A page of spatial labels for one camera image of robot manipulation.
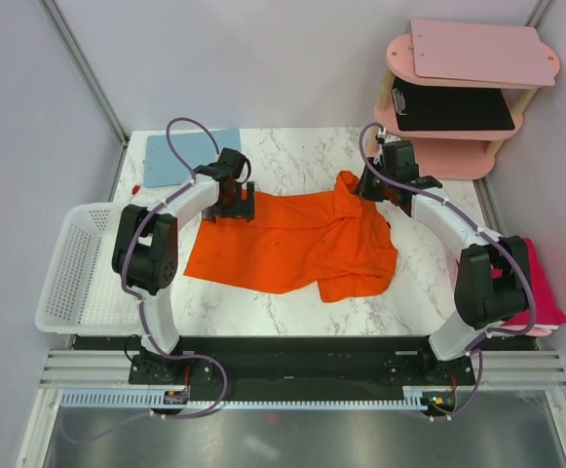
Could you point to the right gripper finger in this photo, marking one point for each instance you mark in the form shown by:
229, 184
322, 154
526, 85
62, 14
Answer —
388, 193
365, 188

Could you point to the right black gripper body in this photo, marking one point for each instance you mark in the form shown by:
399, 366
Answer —
379, 165

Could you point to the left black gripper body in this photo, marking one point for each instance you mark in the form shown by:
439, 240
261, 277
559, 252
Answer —
236, 199

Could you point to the orange t shirt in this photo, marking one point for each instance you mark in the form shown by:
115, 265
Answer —
333, 239

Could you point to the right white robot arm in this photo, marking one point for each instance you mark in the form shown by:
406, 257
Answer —
493, 282

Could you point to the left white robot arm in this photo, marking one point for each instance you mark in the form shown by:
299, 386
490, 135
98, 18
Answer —
146, 247

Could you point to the black clipboard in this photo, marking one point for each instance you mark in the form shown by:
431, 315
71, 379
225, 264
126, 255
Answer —
438, 109

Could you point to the pink three-tier shelf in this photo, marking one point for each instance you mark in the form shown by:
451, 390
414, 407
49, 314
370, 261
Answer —
456, 154

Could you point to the white plastic basket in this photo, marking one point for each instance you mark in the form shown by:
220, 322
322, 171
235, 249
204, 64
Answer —
82, 294

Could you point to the pink clipboard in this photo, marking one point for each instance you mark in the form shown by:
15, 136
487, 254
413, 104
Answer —
476, 52

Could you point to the folded magenta t shirt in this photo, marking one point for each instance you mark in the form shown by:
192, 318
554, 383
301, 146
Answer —
548, 312

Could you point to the folded light pink t shirt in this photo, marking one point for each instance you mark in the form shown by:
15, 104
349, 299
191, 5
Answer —
515, 325

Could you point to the white slotted cable duct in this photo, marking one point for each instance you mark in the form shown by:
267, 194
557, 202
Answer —
159, 399

